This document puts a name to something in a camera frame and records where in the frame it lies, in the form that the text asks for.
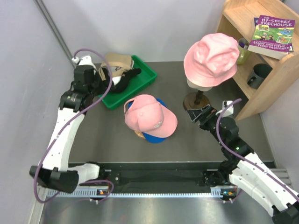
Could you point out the purple treehouse book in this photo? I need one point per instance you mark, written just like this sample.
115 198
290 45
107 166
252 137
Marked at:
272 36

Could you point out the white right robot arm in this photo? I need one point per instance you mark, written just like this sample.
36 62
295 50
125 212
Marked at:
244 169

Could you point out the black cap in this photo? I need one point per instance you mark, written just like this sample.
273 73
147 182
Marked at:
120 83

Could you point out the light wooden hat stand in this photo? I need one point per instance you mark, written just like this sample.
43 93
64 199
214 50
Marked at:
139 134

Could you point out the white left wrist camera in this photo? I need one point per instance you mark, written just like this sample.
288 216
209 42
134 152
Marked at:
85 60

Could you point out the pink bucket hat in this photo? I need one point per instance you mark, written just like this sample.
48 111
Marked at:
212 60

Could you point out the beige cap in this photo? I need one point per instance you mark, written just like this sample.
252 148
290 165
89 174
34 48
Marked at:
119 63

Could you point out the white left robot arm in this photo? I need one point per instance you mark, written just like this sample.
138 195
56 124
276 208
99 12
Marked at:
53 171

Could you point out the green plastic tray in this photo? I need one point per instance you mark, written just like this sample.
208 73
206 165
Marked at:
136 85

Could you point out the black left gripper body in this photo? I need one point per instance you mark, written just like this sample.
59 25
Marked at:
101 87

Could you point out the blue baseball cap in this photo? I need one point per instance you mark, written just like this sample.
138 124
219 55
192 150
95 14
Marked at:
150 138

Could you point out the light green cup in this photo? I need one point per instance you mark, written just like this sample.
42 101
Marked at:
243 45

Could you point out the pink baseball cap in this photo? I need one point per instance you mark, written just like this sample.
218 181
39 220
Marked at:
144 113

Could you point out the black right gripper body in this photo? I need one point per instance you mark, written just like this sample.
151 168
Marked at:
210 123

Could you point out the dark green mug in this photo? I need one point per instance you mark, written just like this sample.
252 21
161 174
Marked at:
258 75

